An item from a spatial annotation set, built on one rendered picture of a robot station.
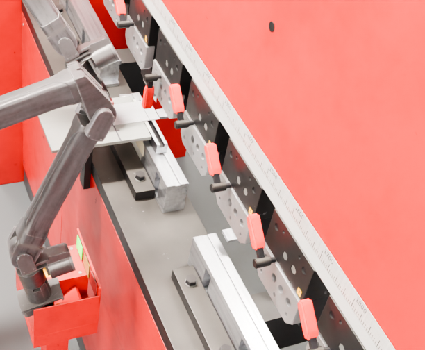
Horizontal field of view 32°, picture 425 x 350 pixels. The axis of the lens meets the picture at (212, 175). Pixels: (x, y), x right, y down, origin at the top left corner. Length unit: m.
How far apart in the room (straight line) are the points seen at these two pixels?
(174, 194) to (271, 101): 0.67
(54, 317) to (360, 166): 0.98
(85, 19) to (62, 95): 0.98
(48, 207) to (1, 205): 1.53
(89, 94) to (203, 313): 0.56
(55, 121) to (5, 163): 1.21
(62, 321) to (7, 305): 0.98
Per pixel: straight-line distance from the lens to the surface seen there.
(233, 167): 1.45
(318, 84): 1.15
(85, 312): 1.85
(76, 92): 1.49
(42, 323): 1.83
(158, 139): 1.96
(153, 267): 1.80
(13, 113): 1.50
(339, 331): 1.22
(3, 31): 2.78
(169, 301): 1.74
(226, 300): 1.64
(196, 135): 1.59
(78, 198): 2.27
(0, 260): 2.95
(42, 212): 1.63
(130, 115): 2.01
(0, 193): 3.21
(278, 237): 1.33
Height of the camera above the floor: 2.24
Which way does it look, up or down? 41 degrees down
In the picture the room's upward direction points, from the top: 12 degrees clockwise
